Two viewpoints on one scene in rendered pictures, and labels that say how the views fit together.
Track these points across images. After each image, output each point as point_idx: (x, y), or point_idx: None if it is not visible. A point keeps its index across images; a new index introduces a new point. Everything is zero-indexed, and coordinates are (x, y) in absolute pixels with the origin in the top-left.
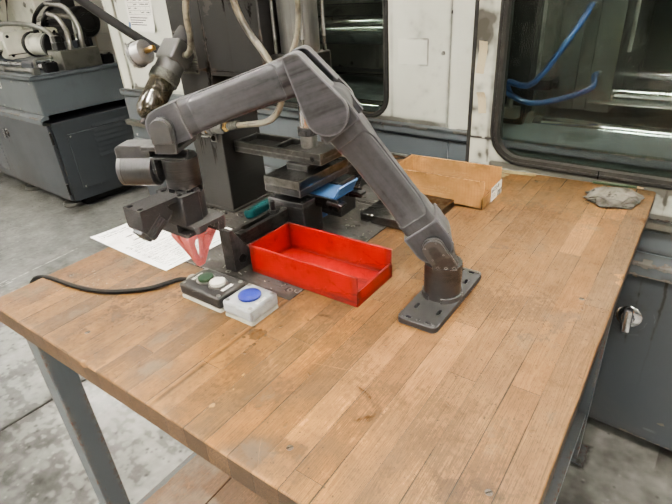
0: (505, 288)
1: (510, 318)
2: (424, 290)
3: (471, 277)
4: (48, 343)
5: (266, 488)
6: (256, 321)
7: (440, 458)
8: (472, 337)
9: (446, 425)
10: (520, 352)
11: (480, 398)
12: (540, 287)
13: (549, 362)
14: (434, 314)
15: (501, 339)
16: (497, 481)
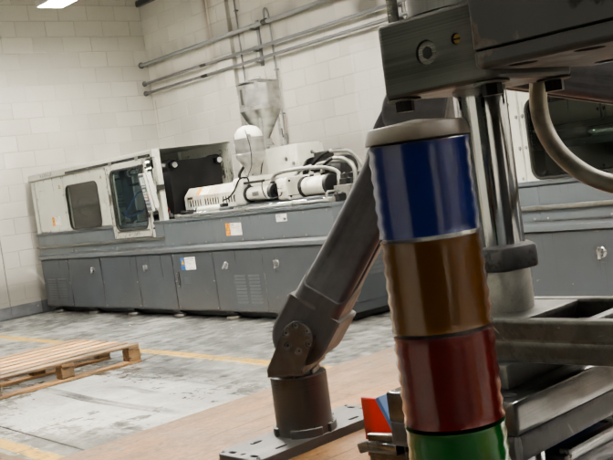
0: (201, 452)
1: (238, 428)
2: (332, 419)
3: (241, 446)
4: None
5: None
6: None
7: (394, 367)
8: None
9: (379, 376)
10: (264, 409)
11: (337, 387)
12: (150, 455)
13: (243, 406)
14: (336, 412)
15: (272, 414)
16: (358, 366)
